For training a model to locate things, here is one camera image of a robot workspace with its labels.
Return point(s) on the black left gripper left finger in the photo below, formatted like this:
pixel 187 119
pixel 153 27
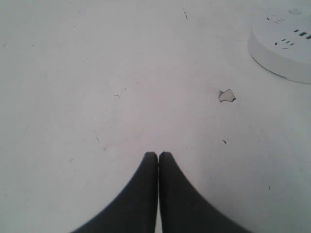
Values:
pixel 134 209

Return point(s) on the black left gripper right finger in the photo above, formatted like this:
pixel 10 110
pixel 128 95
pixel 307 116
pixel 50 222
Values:
pixel 182 207

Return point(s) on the white desk lamp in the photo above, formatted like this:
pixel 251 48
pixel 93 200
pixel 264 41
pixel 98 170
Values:
pixel 280 42

